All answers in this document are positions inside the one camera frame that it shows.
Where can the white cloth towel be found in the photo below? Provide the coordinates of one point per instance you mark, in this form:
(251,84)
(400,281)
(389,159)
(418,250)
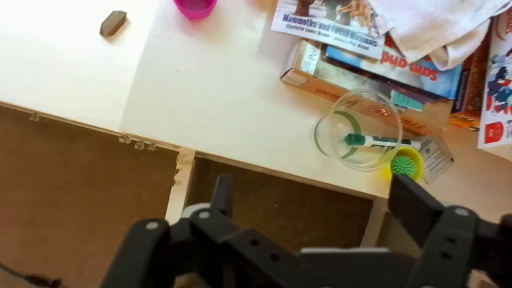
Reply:
(442,26)

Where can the brown case files box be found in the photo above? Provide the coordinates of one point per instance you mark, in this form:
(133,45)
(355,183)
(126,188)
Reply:
(320,74)

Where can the small yellow-green cup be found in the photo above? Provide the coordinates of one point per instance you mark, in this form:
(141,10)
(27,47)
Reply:
(408,164)

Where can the mammoths picture book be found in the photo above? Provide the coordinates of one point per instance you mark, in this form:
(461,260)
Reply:
(330,25)

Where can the orange board game box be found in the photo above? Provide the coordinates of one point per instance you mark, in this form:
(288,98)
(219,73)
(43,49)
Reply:
(469,101)

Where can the small brown block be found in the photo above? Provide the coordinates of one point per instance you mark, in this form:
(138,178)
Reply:
(112,23)

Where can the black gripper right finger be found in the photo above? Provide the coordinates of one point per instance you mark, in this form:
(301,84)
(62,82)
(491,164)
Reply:
(453,250)

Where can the green marker pen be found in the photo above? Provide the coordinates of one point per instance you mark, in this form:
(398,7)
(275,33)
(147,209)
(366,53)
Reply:
(373,141)

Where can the white cabinet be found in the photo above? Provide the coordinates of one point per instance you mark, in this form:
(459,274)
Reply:
(213,81)

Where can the small pink cup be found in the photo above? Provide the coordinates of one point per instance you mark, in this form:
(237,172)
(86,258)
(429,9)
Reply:
(195,7)

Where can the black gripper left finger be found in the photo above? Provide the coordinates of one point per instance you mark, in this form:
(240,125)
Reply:
(160,250)

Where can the white board game box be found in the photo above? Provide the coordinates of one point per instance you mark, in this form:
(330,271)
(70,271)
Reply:
(498,97)

